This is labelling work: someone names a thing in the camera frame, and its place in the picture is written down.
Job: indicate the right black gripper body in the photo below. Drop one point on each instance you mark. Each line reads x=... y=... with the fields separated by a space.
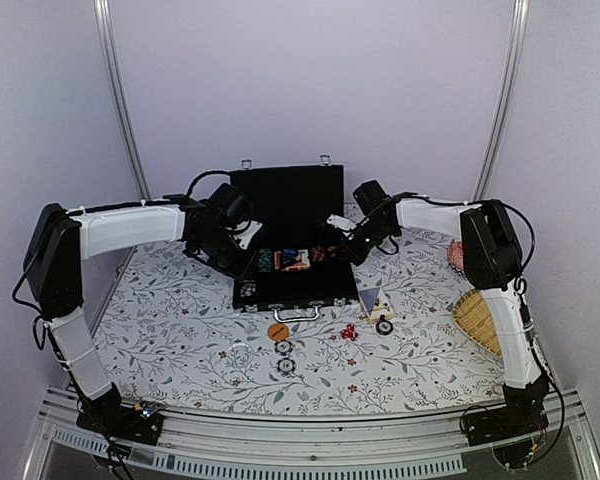
x=361 y=252

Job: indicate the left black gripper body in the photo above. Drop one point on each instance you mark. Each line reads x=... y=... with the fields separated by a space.
x=224 y=258

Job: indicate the black poker case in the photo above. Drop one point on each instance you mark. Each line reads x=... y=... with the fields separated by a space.
x=293 y=204

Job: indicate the blue playing card box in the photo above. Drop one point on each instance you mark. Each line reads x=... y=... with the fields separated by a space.
x=376 y=304

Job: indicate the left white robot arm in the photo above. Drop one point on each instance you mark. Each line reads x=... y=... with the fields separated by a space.
x=220 y=232

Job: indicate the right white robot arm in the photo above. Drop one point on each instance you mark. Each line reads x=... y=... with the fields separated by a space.
x=493 y=263

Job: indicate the orange chip stack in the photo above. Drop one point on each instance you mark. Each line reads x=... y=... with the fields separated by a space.
x=320 y=254

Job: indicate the green chip stack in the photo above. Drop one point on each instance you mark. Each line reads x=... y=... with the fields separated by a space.
x=265 y=261

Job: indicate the card deck in case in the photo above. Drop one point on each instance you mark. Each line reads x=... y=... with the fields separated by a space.
x=291 y=260

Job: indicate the red dice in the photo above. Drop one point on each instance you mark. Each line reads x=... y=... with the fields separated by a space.
x=349 y=333

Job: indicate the orange dealer button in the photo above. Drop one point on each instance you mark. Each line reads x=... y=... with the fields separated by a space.
x=278 y=332

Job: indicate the red patterned bowl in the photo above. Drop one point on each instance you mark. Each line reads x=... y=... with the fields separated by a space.
x=455 y=257

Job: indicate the woven bamboo tray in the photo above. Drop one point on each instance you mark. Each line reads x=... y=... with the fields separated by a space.
x=473 y=317

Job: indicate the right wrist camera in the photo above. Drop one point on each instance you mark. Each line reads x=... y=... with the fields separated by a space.
x=342 y=224

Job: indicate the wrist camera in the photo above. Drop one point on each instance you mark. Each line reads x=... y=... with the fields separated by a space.
x=247 y=232
x=342 y=224

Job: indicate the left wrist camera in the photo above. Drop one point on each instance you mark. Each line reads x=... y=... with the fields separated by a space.
x=247 y=232

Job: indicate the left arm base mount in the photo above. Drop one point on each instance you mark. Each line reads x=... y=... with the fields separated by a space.
x=108 y=416

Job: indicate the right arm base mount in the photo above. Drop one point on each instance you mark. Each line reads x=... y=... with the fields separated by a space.
x=481 y=425

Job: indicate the left aluminium frame post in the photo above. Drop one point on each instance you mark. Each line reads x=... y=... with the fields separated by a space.
x=106 y=35

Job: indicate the aluminium frame post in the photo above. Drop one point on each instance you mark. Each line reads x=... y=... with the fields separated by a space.
x=514 y=52
x=106 y=35

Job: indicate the right aluminium frame post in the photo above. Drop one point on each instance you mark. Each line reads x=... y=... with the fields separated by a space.
x=514 y=52

